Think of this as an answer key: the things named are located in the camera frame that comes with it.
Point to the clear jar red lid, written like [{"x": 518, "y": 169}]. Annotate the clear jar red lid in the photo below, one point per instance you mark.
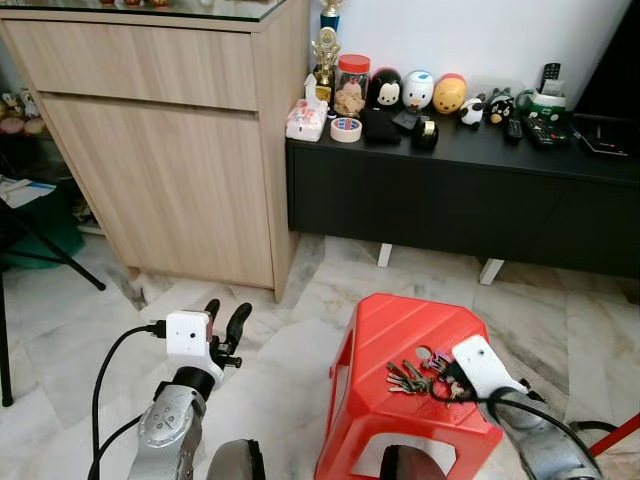
[{"x": 352, "y": 95}]

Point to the dark grey robot right leg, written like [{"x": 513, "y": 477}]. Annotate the dark grey robot right leg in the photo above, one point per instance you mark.
[{"x": 415, "y": 466}]

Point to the white tape roll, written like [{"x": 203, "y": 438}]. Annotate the white tape roll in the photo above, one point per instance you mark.
[{"x": 346, "y": 139}]

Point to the red plastic stool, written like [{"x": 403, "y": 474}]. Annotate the red plastic stool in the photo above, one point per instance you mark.
[{"x": 400, "y": 330}]

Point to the red stick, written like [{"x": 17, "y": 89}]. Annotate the red stick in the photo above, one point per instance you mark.
[{"x": 615, "y": 435}]

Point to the golden figure trophy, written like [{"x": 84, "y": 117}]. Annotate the golden figure trophy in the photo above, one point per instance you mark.
[{"x": 325, "y": 60}]

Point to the small black remote control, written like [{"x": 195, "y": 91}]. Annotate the small black remote control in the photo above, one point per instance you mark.
[{"x": 513, "y": 130}]

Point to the black wallet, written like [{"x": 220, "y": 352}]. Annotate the black wallet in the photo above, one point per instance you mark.
[{"x": 380, "y": 128}]

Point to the beige plush figurine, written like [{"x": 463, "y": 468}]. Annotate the beige plush figurine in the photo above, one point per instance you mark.
[{"x": 15, "y": 112}]

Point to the black tape dispenser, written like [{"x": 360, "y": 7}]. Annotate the black tape dispenser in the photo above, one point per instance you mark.
[{"x": 425, "y": 138}]

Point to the bunch of metal keys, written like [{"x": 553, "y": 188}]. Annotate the bunch of metal keys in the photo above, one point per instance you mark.
[{"x": 405, "y": 378}]

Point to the small white spotted dog figure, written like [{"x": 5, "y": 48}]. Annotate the small white spotted dog figure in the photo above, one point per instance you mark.
[{"x": 472, "y": 112}]

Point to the green and white container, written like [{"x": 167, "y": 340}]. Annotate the green and white container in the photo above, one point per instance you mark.
[{"x": 548, "y": 100}]

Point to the upright black remote control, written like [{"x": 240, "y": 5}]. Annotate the upright black remote control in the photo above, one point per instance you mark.
[{"x": 550, "y": 73}]

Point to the black and white plush figure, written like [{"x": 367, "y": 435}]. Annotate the black and white plush figure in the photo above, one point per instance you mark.
[{"x": 500, "y": 105}]

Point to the light wooden cabinet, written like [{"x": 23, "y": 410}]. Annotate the light wooden cabinet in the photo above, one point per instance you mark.
[{"x": 170, "y": 170}]

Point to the yellow round bear toy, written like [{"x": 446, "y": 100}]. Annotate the yellow round bear toy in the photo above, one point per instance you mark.
[{"x": 450, "y": 96}]

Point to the large black remote control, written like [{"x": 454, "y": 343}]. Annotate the large black remote control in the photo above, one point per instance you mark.
[{"x": 547, "y": 132}]

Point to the black low console cabinet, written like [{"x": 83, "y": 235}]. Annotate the black low console cabinet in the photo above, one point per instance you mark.
[{"x": 450, "y": 200}]

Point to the black stand legs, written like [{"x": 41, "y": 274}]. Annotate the black stand legs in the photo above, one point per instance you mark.
[{"x": 60, "y": 258}]

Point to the green fabric object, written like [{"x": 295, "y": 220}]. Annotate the green fabric object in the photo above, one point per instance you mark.
[{"x": 55, "y": 225}]

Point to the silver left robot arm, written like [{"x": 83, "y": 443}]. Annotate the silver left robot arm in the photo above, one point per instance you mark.
[{"x": 170, "y": 430}]

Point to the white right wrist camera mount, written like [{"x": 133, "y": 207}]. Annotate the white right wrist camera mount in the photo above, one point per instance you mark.
[{"x": 485, "y": 365}]

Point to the white printed paper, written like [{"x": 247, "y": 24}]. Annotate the white printed paper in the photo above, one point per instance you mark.
[{"x": 25, "y": 192}]

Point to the black television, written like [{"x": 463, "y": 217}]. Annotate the black television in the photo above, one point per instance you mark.
[{"x": 615, "y": 60}]

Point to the black round mouse toy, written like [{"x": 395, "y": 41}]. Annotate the black round mouse toy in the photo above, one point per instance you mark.
[{"x": 385, "y": 92}]

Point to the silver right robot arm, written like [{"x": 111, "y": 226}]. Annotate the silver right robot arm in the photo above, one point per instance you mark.
[{"x": 545, "y": 452}]

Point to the white round character toy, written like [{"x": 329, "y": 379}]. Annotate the white round character toy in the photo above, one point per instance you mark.
[{"x": 419, "y": 90}]

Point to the dark grey robot leg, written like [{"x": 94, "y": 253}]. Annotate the dark grey robot leg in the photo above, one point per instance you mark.
[
  {"x": 235, "y": 462},
  {"x": 415, "y": 466}
]

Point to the white pink tissue pack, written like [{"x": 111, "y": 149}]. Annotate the white pink tissue pack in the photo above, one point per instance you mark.
[{"x": 306, "y": 122}]

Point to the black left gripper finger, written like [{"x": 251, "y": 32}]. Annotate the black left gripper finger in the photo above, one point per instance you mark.
[
  {"x": 239, "y": 322},
  {"x": 212, "y": 315}
]

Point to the blue and gold trophy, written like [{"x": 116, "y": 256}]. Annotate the blue and gold trophy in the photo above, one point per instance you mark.
[{"x": 331, "y": 14}]

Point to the dark grey robot left leg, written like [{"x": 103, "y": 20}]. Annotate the dark grey robot left leg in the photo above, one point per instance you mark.
[{"x": 235, "y": 462}]

